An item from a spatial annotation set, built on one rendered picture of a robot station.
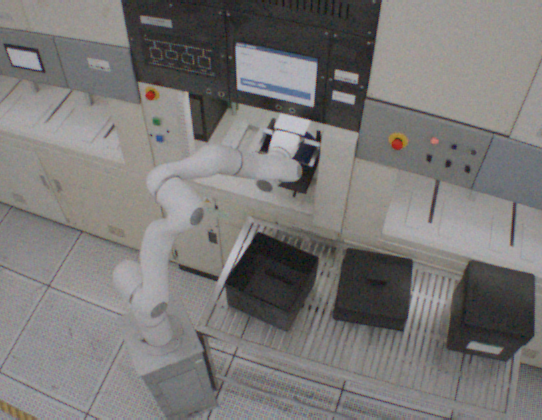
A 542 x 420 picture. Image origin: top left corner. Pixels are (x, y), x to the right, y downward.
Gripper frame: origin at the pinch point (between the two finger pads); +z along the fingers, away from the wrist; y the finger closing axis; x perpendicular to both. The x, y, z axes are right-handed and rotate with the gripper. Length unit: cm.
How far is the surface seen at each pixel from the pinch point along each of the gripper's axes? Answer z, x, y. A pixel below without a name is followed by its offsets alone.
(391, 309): -43, -39, 56
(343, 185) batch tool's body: -14.6, -8.2, 25.3
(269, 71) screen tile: -10.0, 33.4, -6.3
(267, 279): -40, -48, 5
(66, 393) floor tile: -104, -126, -86
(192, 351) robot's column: -81, -49, -12
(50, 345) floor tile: -83, -126, -109
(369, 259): -23, -39, 42
